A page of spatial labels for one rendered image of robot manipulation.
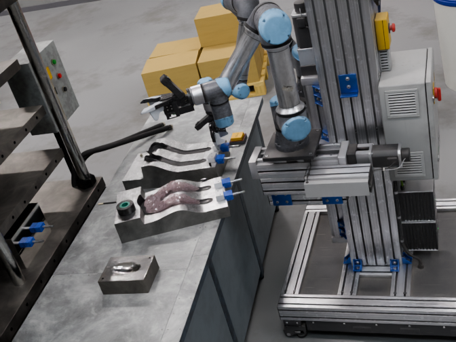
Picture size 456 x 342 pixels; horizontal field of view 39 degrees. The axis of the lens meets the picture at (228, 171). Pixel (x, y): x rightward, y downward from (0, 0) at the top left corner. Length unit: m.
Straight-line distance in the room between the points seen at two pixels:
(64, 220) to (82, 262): 0.43
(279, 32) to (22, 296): 1.54
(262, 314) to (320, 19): 1.63
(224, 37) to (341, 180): 3.48
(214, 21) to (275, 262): 2.76
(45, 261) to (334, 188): 1.34
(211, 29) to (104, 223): 3.18
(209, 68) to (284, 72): 3.28
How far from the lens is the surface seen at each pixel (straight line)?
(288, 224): 4.10
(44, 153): 3.44
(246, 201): 3.50
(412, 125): 2.81
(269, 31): 2.39
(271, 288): 3.68
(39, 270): 3.05
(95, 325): 2.60
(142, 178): 3.25
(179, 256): 2.75
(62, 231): 3.24
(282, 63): 2.47
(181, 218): 2.87
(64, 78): 3.66
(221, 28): 5.95
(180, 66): 5.77
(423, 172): 2.93
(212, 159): 3.12
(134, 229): 2.91
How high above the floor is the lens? 2.43
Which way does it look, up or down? 31 degrees down
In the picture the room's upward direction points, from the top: 16 degrees counter-clockwise
